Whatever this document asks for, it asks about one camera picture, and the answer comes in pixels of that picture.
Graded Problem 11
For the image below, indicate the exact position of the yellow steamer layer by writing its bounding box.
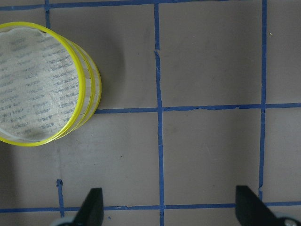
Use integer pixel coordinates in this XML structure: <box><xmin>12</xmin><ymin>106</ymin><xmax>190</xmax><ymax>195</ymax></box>
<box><xmin>56</xmin><ymin>39</ymin><xmax>102</xmax><ymax>139</ymax></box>
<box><xmin>0</xmin><ymin>22</ymin><xmax>85</xmax><ymax>146</ymax></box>

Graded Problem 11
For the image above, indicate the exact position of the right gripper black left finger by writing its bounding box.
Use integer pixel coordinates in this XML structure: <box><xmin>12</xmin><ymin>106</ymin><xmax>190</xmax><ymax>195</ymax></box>
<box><xmin>73</xmin><ymin>188</ymin><xmax>104</xmax><ymax>226</ymax></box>

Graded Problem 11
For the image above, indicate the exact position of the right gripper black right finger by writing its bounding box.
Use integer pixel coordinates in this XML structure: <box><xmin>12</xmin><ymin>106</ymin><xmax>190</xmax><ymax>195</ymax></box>
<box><xmin>235</xmin><ymin>186</ymin><xmax>274</xmax><ymax>226</ymax></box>

